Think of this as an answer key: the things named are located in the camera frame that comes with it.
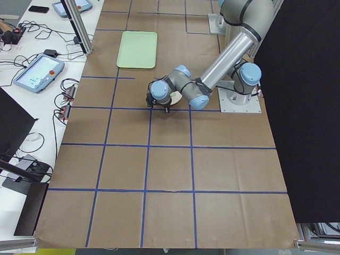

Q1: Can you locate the black power adapter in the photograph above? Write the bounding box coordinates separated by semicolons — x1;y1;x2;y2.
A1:
44;49;58;58

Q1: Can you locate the light green plastic tray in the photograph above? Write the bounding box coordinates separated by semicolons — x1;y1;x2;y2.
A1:
116;31;158;69

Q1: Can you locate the near blue teach pendant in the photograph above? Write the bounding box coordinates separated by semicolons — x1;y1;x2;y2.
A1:
13;54;65;93

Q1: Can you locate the aluminium frame post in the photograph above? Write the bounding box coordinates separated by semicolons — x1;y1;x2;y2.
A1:
61;0;94;55

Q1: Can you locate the black monitor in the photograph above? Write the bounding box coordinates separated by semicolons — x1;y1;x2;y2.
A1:
0;89;37;162

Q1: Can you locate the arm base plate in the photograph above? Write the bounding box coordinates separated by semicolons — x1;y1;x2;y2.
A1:
208;14;227;35
216;80;262;114

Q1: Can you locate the black smartphone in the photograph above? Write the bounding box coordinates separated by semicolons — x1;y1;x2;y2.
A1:
28;5;49;13

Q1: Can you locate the blue teach pendant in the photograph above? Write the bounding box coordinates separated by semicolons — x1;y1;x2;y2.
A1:
13;54;65;93
51;0;94;18

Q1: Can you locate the beige round plate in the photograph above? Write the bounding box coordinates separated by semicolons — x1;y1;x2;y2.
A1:
170;91;182;106

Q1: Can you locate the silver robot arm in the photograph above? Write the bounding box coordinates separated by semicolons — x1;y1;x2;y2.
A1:
146;0;274;113

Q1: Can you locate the far blue teach pendant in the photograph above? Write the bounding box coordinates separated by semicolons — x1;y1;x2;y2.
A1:
51;0;94;18

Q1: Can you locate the black usb hub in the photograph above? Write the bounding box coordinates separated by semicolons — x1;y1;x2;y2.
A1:
63;85;76;101
58;104;71;120

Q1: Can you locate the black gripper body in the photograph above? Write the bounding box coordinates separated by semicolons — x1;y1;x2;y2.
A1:
161;104;171;109

